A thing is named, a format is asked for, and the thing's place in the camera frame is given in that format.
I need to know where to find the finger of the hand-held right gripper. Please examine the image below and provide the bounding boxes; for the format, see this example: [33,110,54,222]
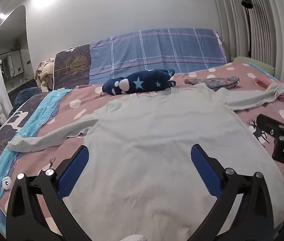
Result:
[256,114,284,137]

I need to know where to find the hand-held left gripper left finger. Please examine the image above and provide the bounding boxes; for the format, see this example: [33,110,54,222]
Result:
[6,145,92,241]

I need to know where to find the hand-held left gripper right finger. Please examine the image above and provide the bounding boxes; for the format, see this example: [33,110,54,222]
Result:
[190,144,275,241]

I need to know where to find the white long-sleeve shirt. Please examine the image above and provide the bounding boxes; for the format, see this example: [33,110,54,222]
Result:
[7,83,284,241]

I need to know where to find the beige clothes pile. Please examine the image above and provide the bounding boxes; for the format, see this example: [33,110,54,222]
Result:
[34,58,55,93]

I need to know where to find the green pillow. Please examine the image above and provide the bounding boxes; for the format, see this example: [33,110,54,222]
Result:
[232,56,275,75]

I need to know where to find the grey floral garment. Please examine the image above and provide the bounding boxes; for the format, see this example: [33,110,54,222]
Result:
[184,77,240,91]

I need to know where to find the pink polka dot bed cover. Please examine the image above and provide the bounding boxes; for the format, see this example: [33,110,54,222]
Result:
[0,61,284,234]

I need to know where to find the small white ball toy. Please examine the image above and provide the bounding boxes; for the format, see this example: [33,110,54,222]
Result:
[2,176,13,189]

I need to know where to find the dark blue blanket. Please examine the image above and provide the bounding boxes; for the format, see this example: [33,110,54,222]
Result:
[9,87,50,116]

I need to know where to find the white pleated curtain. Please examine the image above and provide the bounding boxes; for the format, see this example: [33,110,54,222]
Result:
[211,0,284,81]

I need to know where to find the dark tree-print pillow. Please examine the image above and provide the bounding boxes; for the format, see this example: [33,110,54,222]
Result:
[54,43,92,90]

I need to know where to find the navy star-print garment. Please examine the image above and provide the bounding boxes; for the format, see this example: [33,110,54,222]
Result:
[102,69,177,96]

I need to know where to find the black floor lamp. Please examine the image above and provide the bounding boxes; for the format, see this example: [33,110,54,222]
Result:
[241,0,254,59]

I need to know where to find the blue plaid pillow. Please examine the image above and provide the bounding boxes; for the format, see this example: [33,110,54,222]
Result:
[89,28,227,85]

